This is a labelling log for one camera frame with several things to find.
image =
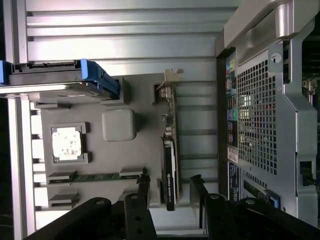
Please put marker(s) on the silver CPU chip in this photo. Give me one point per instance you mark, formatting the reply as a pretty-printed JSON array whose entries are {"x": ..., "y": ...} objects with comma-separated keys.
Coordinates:
[{"x": 66, "y": 143}]

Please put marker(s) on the black and silver PC case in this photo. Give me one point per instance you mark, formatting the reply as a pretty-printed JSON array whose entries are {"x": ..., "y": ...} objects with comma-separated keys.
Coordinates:
[{"x": 287, "y": 112}]

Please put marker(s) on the grey plastic parts rack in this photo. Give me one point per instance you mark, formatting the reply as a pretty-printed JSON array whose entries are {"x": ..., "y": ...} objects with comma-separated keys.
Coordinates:
[{"x": 125, "y": 155}]

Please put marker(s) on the hard disk in blue carrier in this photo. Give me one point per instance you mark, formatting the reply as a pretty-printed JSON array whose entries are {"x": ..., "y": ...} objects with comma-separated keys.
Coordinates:
[{"x": 62, "y": 75}]

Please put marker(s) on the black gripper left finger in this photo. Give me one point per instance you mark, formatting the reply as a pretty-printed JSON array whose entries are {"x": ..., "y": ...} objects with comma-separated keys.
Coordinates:
[{"x": 135, "y": 220}]

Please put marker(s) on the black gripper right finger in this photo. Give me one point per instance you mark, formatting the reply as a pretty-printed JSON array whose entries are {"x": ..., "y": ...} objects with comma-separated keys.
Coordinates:
[{"x": 215, "y": 217}]

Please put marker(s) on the green RAM stick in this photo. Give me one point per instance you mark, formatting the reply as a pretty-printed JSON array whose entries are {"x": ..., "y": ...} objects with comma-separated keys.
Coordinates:
[{"x": 100, "y": 177}]

